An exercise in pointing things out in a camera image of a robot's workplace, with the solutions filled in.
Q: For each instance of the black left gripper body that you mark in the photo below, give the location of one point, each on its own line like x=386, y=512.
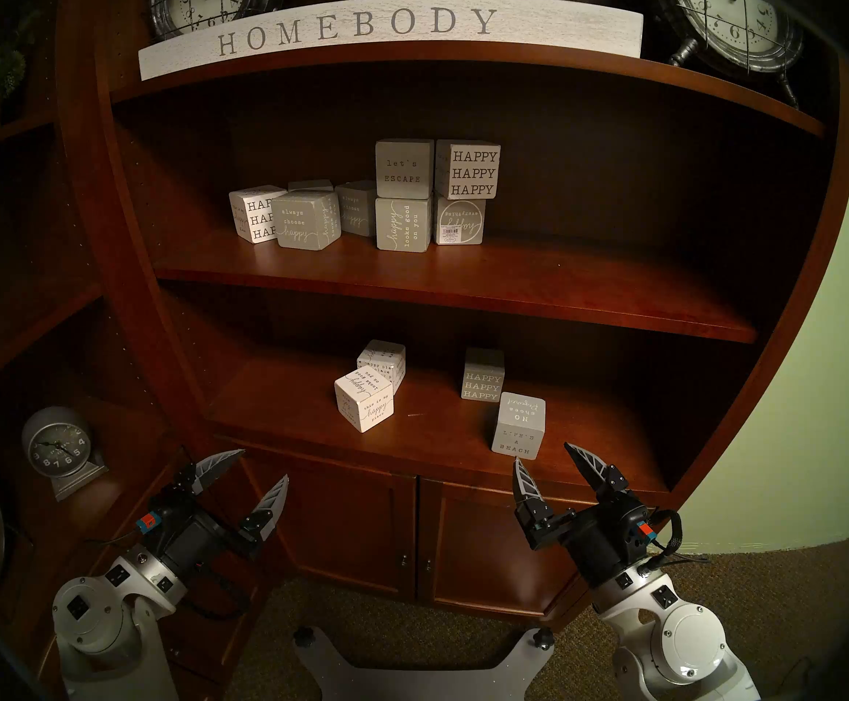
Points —
x=183, y=531

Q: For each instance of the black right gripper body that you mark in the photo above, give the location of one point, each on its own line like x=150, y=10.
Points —
x=600, y=539

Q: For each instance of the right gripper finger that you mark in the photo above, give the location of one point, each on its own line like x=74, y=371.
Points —
x=600, y=477
x=530, y=502

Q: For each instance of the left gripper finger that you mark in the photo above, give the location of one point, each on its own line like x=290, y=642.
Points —
x=267, y=513
x=209, y=469

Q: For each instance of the grey life's a beach cube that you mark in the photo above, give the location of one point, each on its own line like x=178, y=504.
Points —
x=518, y=426

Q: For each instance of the white find joy cube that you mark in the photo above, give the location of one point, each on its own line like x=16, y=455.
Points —
x=362, y=404

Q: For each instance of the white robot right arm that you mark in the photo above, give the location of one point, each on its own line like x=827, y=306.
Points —
x=687, y=634

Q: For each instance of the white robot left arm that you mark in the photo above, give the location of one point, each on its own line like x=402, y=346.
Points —
x=96, y=619

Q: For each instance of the wooden cabinet door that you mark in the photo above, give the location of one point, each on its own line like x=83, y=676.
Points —
x=468, y=546
x=337, y=517

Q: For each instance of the black base knob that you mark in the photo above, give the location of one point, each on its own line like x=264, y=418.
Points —
x=542, y=638
x=303, y=637

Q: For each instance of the grey unframed happy happy cube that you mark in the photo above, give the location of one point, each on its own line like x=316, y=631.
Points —
x=483, y=378

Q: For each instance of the small grey alarm clock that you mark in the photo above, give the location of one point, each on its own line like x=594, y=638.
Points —
x=56, y=444

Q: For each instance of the white happy place patterned cube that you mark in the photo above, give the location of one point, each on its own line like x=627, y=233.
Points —
x=381, y=356

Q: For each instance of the cherry wood bookcase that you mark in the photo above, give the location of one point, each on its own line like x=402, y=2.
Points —
x=468, y=283

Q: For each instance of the cherry wood side shelf unit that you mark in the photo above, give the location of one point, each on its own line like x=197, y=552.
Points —
x=30, y=320

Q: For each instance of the grey always choose happy cube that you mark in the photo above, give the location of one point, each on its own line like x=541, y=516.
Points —
x=300, y=221
x=355, y=207

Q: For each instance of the white cube with barcode sticker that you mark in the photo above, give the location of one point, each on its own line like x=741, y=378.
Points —
x=461, y=221

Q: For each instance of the plain grey cube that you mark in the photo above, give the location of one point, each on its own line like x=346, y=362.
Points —
x=310, y=185

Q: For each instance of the grey happy looks good cube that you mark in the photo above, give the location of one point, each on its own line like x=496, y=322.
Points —
x=402, y=225

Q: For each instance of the white framed happy happy cube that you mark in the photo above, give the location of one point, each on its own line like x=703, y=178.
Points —
x=468, y=170

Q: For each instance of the grey let's escape cube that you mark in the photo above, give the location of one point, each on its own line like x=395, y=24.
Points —
x=402, y=168

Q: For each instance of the white homebody wooden sign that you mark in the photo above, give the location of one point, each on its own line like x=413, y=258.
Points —
x=176, y=60

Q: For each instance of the caged metal clock with feet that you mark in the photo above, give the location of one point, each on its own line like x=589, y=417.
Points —
x=731, y=13

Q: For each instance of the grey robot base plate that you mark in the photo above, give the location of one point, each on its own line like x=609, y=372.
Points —
x=410, y=685

